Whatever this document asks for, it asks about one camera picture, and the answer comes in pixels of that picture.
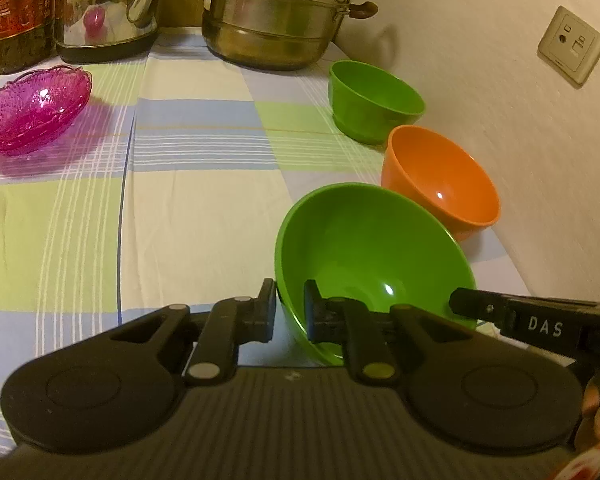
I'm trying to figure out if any checked pastel tablecloth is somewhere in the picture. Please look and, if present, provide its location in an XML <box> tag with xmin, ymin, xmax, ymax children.
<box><xmin>0</xmin><ymin>27</ymin><xmax>531</xmax><ymax>461</ymax></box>

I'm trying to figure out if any cooking oil bottle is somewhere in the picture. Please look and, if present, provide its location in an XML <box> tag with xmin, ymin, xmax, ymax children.
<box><xmin>0</xmin><ymin>0</ymin><xmax>55</xmax><ymax>75</ymax></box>

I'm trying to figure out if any person's right hand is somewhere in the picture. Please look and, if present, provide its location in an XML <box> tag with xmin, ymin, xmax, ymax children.
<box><xmin>574</xmin><ymin>380</ymin><xmax>600</xmax><ymax>452</ymax></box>

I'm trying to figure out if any large green plastic bowl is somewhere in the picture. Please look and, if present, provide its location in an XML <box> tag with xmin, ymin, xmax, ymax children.
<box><xmin>274</xmin><ymin>183</ymin><xmax>477</xmax><ymax>365</ymax></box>

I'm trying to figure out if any stainless steel steamer pot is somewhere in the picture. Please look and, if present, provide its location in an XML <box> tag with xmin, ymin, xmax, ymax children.
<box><xmin>201</xmin><ymin>0</ymin><xmax>378</xmax><ymax>70</ymax></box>

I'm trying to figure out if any dark magenta glass dish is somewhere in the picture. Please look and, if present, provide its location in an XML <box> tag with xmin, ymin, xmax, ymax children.
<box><xmin>0</xmin><ymin>65</ymin><xmax>92</xmax><ymax>156</ymax></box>

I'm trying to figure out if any stainless steel kettle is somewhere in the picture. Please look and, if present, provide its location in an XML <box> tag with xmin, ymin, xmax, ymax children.
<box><xmin>54</xmin><ymin>0</ymin><xmax>158</xmax><ymax>64</ymax></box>

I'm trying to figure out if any orange plastic bowl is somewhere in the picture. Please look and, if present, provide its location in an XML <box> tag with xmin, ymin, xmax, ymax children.
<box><xmin>380</xmin><ymin>125</ymin><xmax>501</xmax><ymax>240</ymax></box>

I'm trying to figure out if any beige wall socket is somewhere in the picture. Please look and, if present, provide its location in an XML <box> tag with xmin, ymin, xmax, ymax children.
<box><xmin>538</xmin><ymin>6</ymin><xmax>600</xmax><ymax>88</ymax></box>

